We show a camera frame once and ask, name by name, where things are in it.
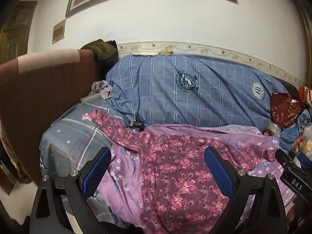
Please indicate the small framed picture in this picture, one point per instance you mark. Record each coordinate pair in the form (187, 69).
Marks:
(59, 31)

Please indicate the purple floral bedsheet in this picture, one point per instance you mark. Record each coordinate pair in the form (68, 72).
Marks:
(126, 175)

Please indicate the pale plastic bag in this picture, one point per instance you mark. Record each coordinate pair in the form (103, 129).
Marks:
(306, 141)

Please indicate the blue crumpled cloth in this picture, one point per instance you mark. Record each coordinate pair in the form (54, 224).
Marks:
(295, 131)

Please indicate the blue plaid quilt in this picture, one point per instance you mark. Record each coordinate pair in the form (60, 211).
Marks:
(185, 90)

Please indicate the crumpled grey-purple cloth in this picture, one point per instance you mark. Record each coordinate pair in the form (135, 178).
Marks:
(102, 89)

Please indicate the small black bottle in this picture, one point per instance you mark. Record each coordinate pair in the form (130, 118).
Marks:
(137, 125)

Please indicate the red-brown headboard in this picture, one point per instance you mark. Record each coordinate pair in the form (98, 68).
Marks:
(41, 97)

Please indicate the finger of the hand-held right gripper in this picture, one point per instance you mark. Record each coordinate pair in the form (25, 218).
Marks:
(282, 156)
(305, 160)

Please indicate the wooden door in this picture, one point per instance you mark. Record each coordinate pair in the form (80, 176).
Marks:
(14, 29)

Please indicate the red plastic bag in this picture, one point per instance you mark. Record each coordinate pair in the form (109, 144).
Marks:
(285, 109)

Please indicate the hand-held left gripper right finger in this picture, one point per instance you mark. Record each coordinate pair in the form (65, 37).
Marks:
(219, 173)

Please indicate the maroon floral garment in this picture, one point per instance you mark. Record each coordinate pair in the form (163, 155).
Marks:
(175, 170)

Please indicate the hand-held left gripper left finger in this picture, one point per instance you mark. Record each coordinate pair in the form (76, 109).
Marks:
(96, 173)

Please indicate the grey star-print pillow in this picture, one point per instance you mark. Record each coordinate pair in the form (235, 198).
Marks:
(73, 136)

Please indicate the small beige box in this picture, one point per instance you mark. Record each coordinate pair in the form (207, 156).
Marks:
(89, 98)

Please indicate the dark green garment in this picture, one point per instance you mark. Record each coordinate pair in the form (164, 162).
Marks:
(102, 50)

